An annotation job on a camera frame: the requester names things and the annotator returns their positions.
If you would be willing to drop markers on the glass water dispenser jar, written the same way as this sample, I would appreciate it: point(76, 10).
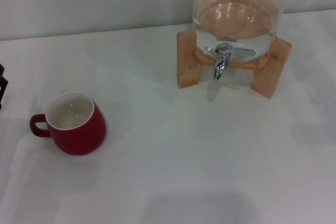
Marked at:
point(237, 11)

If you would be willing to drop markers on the wooden dispenser stand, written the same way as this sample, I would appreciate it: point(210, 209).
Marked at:
point(186, 61)

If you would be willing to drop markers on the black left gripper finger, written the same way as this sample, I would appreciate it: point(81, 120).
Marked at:
point(2, 90)

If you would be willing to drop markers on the chrome faucet with lever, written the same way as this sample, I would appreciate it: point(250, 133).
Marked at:
point(220, 66)

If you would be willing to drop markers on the red ceramic cup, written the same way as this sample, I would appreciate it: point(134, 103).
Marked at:
point(78, 134)

